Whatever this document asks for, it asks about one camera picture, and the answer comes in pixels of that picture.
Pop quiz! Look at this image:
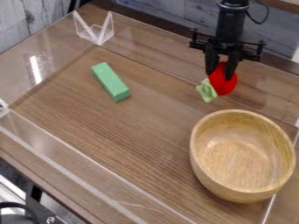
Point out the green foam block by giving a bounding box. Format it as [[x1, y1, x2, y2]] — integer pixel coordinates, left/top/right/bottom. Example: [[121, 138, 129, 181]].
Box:
[[90, 62, 130, 102]]

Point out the black table leg bracket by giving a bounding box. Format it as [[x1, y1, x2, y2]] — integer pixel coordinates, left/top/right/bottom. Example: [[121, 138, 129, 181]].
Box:
[[25, 185, 66, 224]]

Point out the red plush tomato green leaf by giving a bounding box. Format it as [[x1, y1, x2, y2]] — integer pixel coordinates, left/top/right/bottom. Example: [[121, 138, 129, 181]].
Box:
[[196, 62, 239, 103]]

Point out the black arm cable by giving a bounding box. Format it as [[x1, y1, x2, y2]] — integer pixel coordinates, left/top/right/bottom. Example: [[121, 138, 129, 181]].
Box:
[[245, 0, 271, 25]]

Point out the clear acrylic tray wall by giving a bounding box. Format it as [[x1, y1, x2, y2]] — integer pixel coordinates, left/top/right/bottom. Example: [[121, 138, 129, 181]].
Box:
[[0, 100, 196, 224]]

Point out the clear acrylic corner bracket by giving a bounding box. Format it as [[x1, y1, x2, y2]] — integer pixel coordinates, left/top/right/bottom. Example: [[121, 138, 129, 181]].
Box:
[[72, 11, 114, 46]]

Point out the wooden bowl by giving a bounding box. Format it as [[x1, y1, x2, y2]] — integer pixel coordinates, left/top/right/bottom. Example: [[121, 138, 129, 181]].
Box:
[[189, 109, 296, 203]]

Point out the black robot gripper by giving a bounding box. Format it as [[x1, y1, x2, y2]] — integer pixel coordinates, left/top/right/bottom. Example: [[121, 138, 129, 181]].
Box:
[[189, 28, 267, 81]]

